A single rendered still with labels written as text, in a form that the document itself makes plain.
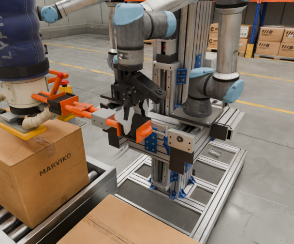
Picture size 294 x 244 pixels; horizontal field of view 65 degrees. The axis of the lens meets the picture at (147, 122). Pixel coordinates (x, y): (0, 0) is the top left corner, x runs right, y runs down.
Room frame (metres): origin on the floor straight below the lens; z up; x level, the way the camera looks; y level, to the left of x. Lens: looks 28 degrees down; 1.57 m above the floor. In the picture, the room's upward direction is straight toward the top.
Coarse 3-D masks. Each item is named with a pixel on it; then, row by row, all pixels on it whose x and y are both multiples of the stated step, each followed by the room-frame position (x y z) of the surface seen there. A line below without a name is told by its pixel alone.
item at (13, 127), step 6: (0, 120) 0.90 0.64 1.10; (18, 120) 0.86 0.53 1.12; (0, 126) 0.87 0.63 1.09; (6, 126) 0.86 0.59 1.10; (12, 126) 0.85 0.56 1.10; (18, 126) 0.85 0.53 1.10; (42, 126) 0.86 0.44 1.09; (12, 132) 0.82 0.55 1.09; (18, 132) 0.81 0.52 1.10; (24, 132) 0.80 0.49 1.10; (30, 132) 0.81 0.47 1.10; (36, 132) 0.82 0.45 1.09; (42, 132) 0.84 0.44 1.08; (24, 138) 0.78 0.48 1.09
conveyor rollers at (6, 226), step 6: (90, 174) 1.19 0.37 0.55; (96, 174) 1.21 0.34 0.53; (90, 180) 1.16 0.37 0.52; (0, 210) 0.90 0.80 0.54; (6, 210) 0.90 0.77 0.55; (0, 216) 0.86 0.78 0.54; (6, 216) 0.88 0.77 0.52; (12, 216) 0.86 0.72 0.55; (6, 222) 0.82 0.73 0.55; (12, 222) 0.83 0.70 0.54; (18, 222) 0.85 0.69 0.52; (0, 228) 0.79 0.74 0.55; (6, 228) 0.80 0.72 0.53; (18, 228) 0.78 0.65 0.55; (24, 228) 0.79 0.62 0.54; (12, 234) 0.75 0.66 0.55; (18, 234) 0.76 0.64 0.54
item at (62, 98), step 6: (54, 96) 0.86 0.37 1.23; (60, 96) 0.88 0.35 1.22; (66, 96) 0.88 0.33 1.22; (72, 96) 0.88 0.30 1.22; (48, 102) 0.82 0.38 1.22; (54, 102) 0.80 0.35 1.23; (60, 102) 0.79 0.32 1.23; (66, 102) 0.81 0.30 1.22; (72, 102) 0.83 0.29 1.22; (54, 108) 0.82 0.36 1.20; (60, 108) 0.80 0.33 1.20; (60, 114) 0.79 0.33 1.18; (66, 114) 0.80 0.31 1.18
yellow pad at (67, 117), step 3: (57, 114) 0.97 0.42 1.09; (69, 114) 0.97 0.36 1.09; (72, 114) 0.98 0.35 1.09; (60, 117) 0.95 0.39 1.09; (63, 117) 0.94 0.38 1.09; (66, 117) 0.95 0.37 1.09; (69, 117) 0.96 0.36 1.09; (72, 117) 0.97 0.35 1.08; (60, 120) 0.95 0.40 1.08; (63, 120) 0.94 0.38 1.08; (66, 120) 0.94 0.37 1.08
